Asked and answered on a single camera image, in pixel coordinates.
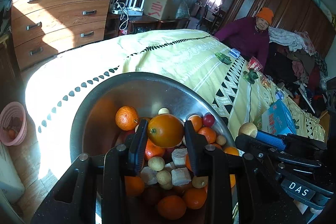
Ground white cable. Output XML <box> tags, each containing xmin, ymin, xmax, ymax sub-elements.
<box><xmin>113</xmin><ymin>0</ymin><xmax>130</xmax><ymax>30</ymax></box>

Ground red snack box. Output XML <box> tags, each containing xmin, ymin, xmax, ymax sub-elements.
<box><xmin>248</xmin><ymin>56</ymin><xmax>264</xmax><ymax>72</ymax></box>

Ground round tan longan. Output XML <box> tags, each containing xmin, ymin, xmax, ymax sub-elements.
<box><xmin>238</xmin><ymin>122</ymin><xmax>258</xmax><ymax>138</ymax></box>

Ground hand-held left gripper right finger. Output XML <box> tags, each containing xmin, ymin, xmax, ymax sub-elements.
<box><xmin>184</xmin><ymin>120</ymin><xmax>307</xmax><ymax>224</ymax></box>

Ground wooden chest of drawers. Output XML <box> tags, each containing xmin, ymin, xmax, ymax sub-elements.
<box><xmin>10</xmin><ymin>0</ymin><xmax>118</xmax><ymax>72</ymax></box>

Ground green artificial leaf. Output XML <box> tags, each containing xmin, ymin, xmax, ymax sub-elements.
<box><xmin>243</xmin><ymin>68</ymin><xmax>260</xmax><ymax>84</ymax></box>
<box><xmin>215</xmin><ymin>52</ymin><xmax>233</xmax><ymax>65</ymax></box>

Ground yellow patterned blanket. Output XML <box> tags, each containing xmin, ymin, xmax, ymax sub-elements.
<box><xmin>25</xmin><ymin>28</ymin><xmax>326</xmax><ymax>180</ymax></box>

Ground pink plastic basket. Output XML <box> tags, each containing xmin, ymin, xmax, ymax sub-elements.
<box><xmin>0</xmin><ymin>101</ymin><xmax>28</xmax><ymax>146</ymax></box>

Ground white router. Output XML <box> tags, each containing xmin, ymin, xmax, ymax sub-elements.
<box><xmin>125</xmin><ymin>0</ymin><xmax>143</xmax><ymax>17</ymax></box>

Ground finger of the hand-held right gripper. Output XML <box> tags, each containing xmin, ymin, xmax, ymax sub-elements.
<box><xmin>235</xmin><ymin>134</ymin><xmax>324</xmax><ymax>168</ymax></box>
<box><xmin>255</xmin><ymin>130</ymin><xmax>327</xmax><ymax>152</ymax></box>

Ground large navel orange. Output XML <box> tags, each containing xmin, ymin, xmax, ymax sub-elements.
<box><xmin>147</xmin><ymin>114</ymin><xmax>185</xmax><ymax>148</ymax></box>

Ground green and blue carton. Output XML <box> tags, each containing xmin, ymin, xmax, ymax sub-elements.
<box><xmin>261</xmin><ymin>99</ymin><xmax>297</xmax><ymax>136</ymax></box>

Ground cluster of longans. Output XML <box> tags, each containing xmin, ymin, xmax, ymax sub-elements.
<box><xmin>135</xmin><ymin>108</ymin><xmax>227</xmax><ymax>190</ymax></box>

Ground pile of clothes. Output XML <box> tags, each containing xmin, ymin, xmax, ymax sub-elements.
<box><xmin>264</xmin><ymin>27</ymin><xmax>331</xmax><ymax>119</ymax></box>

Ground stainless steel bowl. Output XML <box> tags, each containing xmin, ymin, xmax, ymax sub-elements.
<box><xmin>70</xmin><ymin>72</ymin><xmax>238</xmax><ymax>224</ymax></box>

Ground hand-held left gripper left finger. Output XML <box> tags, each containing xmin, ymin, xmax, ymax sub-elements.
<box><xmin>30</xmin><ymin>119</ymin><xmax>149</xmax><ymax>224</ymax></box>

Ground red cherry tomato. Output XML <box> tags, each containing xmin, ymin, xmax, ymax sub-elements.
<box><xmin>202</xmin><ymin>114</ymin><xmax>216</xmax><ymax>127</ymax></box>

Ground heap of mandarins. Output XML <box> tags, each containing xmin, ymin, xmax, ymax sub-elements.
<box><xmin>115</xmin><ymin>106</ymin><xmax>240</xmax><ymax>220</ymax></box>

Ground woven bag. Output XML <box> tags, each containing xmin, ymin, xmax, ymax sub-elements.
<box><xmin>175</xmin><ymin>0</ymin><xmax>191</xmax><ymax>19</ymax></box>

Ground dark wooden table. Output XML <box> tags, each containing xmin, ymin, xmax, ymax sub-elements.
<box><xmin>105</xmin><ymin>13</ymin><xmax>191</xmax><ymax>38</ymax></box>

